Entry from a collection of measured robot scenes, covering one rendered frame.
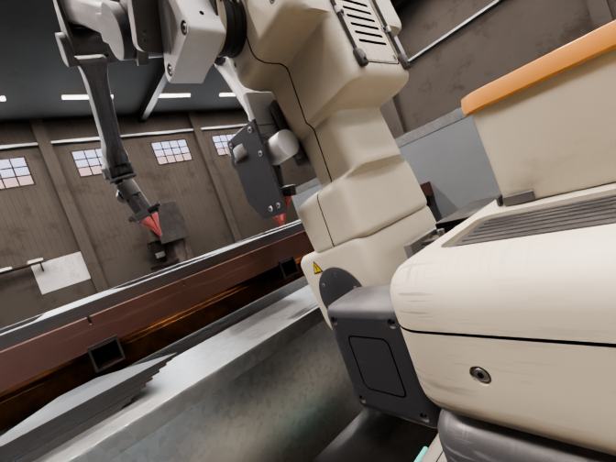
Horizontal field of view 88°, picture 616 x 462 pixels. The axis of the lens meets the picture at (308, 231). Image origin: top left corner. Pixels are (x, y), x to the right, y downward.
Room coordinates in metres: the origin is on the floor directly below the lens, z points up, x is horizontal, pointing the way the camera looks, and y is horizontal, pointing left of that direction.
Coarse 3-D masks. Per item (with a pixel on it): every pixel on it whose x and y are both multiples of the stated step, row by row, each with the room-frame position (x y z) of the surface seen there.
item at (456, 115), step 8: (456, 112) 1.21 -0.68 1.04; (440, 120) 1.27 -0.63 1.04; (448, 120) 1.25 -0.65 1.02; (456, 120) 1.22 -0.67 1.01; (424, 128) 1.32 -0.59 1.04; (432, 128) 1.30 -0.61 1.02; (408, 136) 1.39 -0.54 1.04; (416, 136) 1.36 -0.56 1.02; (400, 144) 1.43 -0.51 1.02; (304, 184) 1.99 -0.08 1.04; (312, 184) 1.94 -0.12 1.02; (296, 192) 2.08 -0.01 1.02
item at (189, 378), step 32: (256, 320) 0.73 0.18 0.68; (288, 320) 0.64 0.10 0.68; (320, 320) 0.66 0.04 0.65; (192, 352) 0.66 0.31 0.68; (224, 352) 0.59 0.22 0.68; (256, 352) 0.56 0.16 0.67; (160, 384) 0.54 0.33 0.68; (192, 384) 0.49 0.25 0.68; (224, 384) 0.52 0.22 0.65; (128, 416) 0.46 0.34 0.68; (160, 416) 0.46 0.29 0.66; (64, 448) 0.43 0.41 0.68; (96, 448) 0.41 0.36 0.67
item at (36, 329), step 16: (256, 240) 0.88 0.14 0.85; (272, 240) 0.91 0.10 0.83; (208, 256) 1.05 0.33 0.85; (224, 256) 0.82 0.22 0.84; (160, 272) 1.33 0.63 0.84; (176, 272) 0.75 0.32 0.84; (192, 272) 0.77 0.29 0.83; (128, 288) 0.69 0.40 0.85; (144, 288) 0.70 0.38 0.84; (96, 304) 0.65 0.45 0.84; (112, 304) 0.66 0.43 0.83; (32, 320) 1.07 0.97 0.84; (48, 320) 0.60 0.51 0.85; (64, 320) 0.61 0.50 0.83; (0, 336) 0.56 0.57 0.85; (16, 336) 0.57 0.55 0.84; (32, 336) 0.58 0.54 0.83
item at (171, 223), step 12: (168, 204) 9.94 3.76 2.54; (168, 216) 9.83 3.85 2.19; (180, 216) 10.13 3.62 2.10; (144, 228) 9.82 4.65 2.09; (168, 228) 9.72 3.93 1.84; (180, 228) 10.01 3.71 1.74; (144, 240) 10.00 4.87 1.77; (156, 240) 9.68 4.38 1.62; (168, 240) 9.61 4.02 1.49; (180, 240) 10.23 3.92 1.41; (156, 252) 9.83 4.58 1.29; (168, 252) 10.24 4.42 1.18; (180, 252) 10.11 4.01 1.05; (168, 264) 9.64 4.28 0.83
